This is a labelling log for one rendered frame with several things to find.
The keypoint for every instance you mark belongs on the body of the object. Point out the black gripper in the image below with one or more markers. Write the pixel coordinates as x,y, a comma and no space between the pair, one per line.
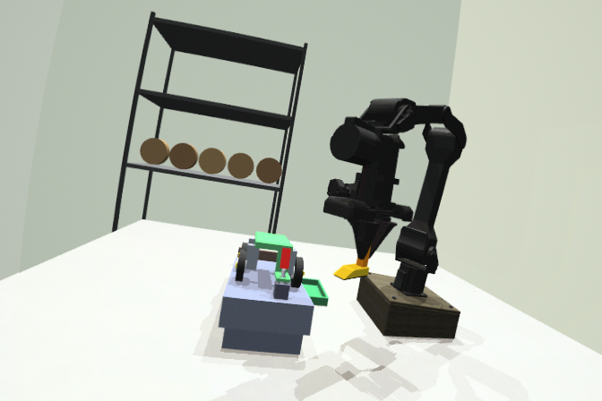
370,214

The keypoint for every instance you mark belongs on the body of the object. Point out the yellow wedge with orange handle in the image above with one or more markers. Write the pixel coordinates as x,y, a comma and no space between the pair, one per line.
354,270

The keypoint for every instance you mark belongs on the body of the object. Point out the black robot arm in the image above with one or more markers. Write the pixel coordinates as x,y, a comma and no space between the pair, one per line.
362,141

